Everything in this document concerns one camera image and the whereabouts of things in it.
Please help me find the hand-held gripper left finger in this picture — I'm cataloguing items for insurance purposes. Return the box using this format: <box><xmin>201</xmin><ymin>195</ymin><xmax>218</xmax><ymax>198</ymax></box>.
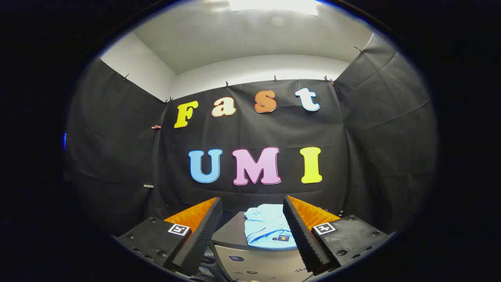
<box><xmin>113</xmin><ymin>197</ymin><xmax>223</xmax><ymax>277</ymax></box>

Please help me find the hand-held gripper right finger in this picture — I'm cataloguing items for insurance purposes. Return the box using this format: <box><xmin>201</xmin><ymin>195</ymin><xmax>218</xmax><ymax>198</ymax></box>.
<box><xmin>283</xmin><ymin>195</ymin><xmax>393</xmax><ymax>276</ymax></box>

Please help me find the light blue shirt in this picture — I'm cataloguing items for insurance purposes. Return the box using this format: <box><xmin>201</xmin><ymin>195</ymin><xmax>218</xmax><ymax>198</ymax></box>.
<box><xmin>243</xmin><ymin>204</ymin><xmax>299</xmax><ymax>251</ymax></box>

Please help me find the black backdrop cloth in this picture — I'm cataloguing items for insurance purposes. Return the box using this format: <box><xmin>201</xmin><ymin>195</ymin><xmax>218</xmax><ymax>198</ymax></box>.
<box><xmin>65</xmin><ymin>33</ymin><xmax>438</xmax><ymax>235</ymax></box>

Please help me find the row of black clips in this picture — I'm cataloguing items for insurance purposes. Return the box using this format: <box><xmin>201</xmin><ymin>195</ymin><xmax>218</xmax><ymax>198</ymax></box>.
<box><xmin>122</xmin><ymin>46</ymin><xmax>364</xmax><ymax>105</ymax></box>

